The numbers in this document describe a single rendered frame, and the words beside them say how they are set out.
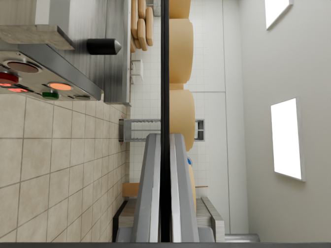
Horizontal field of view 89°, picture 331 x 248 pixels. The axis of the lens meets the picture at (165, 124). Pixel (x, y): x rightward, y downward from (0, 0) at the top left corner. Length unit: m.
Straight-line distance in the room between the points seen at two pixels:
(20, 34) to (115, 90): 0.28
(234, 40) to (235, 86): 1.27
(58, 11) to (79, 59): 0.17
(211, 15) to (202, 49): 1.01
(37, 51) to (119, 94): 0.23
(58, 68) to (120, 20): 0.28
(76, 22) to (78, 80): 0.10
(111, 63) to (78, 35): 0.13
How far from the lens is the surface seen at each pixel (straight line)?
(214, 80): 4.72
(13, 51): 0.27
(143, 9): 4.34
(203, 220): 3.68
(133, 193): 4.28
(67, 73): 0.33
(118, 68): 0.48
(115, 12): 0.57
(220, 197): 4.72
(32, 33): 0.22
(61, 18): 0.22
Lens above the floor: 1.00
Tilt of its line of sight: level
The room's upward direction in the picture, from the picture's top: 90 degrees clockwise
